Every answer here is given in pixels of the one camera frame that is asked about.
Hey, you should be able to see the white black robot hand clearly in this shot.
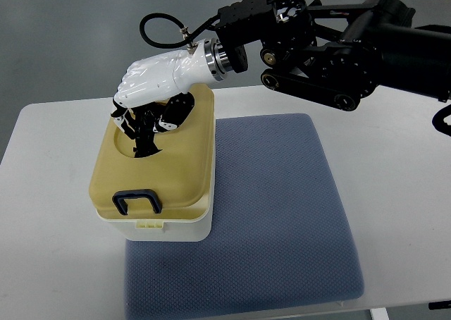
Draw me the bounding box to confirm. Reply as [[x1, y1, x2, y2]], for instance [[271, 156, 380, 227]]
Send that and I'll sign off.
[[111, 38, 233, 140]]

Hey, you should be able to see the yellow box lid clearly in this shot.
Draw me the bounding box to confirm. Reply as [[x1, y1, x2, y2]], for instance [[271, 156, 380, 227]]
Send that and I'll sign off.
[[89, 84, 215, 219]]

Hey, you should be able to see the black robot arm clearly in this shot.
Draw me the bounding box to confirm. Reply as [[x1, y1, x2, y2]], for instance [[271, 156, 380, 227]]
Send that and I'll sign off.
[[213, 0, 450, 111]]

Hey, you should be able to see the white storage box base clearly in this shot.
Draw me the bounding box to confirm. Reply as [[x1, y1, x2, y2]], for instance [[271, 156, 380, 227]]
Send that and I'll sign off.
[[97, 171, 215, 242]]

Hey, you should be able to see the dark blue front latch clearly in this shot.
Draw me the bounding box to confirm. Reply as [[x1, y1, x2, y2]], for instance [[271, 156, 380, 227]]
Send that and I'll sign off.
[[112, 189, 163, 216]]

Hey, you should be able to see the blue grey fabric mat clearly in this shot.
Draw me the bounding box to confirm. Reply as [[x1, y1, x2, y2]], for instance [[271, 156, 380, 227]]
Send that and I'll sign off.
[[124, 113, 364, 319]]

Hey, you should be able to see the white table leg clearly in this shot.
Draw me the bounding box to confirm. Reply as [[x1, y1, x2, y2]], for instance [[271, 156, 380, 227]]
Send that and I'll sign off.
[[369, 307, 390, 320]]

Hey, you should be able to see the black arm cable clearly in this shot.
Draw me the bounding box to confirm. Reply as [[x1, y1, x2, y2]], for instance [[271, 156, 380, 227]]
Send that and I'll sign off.
[[140, 13, 219, 49]]

